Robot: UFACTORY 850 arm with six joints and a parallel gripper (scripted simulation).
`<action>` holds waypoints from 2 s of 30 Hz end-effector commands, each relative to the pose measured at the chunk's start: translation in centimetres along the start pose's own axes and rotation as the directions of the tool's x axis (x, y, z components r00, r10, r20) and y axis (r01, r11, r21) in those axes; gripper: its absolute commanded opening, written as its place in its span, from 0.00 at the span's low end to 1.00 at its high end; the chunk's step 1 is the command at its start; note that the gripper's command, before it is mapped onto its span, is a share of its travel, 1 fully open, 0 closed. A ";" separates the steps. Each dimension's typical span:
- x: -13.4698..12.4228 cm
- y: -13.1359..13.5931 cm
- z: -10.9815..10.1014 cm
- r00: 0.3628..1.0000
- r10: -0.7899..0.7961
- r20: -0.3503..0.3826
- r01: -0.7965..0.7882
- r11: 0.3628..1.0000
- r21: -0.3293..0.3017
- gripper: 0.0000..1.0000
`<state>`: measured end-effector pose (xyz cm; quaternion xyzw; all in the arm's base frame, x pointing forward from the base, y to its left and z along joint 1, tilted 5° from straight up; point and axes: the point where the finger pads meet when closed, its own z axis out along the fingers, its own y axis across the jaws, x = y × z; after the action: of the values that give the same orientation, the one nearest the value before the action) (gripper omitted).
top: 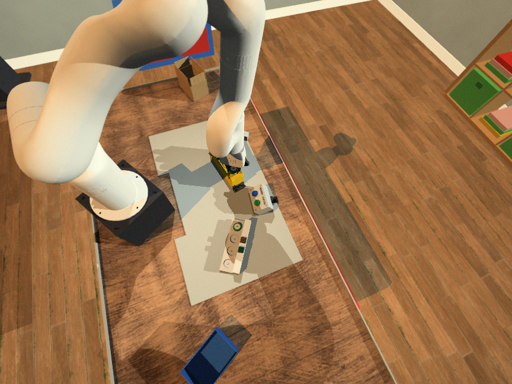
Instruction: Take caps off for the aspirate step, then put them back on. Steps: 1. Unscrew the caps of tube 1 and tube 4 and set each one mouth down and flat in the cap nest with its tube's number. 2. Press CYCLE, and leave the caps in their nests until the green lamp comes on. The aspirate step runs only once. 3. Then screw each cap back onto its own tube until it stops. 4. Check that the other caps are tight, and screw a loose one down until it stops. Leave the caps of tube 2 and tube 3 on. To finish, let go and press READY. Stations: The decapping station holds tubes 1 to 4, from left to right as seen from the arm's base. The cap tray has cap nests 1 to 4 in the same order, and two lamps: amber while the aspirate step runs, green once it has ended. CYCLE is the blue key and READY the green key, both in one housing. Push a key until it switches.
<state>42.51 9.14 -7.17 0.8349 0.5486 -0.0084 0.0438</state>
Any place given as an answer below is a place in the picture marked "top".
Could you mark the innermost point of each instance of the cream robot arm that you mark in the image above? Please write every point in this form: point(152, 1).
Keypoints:
point(55, 139)

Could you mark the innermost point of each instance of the yellow tube rack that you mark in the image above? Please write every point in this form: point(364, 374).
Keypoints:
point(233, 180)

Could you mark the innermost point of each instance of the beige flat mat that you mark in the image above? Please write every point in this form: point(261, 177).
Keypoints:
point(207, 206)

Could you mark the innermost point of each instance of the blue open tray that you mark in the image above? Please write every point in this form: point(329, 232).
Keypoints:
point(211, 360)

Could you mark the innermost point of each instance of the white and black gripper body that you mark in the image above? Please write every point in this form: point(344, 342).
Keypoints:
point(235, 159)

